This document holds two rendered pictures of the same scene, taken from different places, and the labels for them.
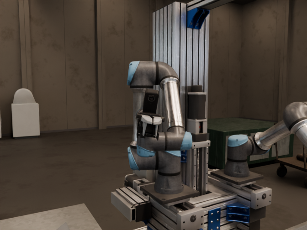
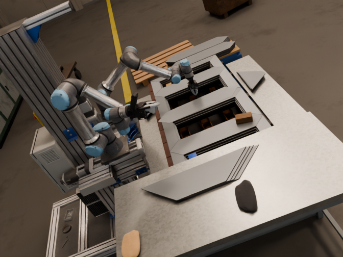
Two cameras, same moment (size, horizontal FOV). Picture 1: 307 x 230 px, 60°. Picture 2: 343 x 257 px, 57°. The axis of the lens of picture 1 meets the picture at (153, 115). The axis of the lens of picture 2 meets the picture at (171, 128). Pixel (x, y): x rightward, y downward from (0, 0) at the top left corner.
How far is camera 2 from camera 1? 156 cm
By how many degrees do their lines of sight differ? 61
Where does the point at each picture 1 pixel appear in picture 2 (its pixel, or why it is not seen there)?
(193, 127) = (87, 106)
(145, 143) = (126, 125)
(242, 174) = not seen: hidden behind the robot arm
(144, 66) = (68, 90)
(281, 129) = (120, 72)
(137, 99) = (77, 113)
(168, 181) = (117, 143)
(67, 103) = not seen: outside the picture
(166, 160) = (109, 133)
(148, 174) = (71, 163)
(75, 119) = not seen: outside the picture
